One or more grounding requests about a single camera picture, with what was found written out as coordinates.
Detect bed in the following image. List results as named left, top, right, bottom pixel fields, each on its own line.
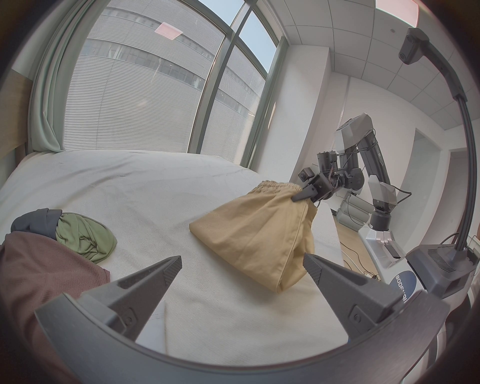
left=0, top=71, right=350, bottom=369

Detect black cable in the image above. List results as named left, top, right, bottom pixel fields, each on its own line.
left=389, top=183, right=412, bottom=206
left=339, top=240, right=380, bottom=281

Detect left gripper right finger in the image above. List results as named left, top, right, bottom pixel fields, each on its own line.
left=303, top=253, right=408, bottom=344

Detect green garment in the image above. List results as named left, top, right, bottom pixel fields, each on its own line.
left=55, top=212, right=118, bottom=264

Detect tan shorts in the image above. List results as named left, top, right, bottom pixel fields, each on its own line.
left=189, top=180, right=319, bottom=294

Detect black garment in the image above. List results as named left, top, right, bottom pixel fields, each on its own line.
left=10, top=208, right=63, bottom=239

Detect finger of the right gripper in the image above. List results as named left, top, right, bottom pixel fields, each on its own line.
left=292, top=186, right=316, bottom=203

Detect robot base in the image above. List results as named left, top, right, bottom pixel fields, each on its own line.
left=358, top=225, right=428, bottom=301

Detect window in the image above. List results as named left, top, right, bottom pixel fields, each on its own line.
left=62, top=0, right=290, bottom=174

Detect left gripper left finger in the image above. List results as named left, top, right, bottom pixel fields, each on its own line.
left=77, top=256, right=183, bottom=343

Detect brown garment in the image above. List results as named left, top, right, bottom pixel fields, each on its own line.
left=0, top=231, right=112, bottom=376

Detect pale green curtain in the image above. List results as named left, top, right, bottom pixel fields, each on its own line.
left=29, top=0, right=110, bottom=154

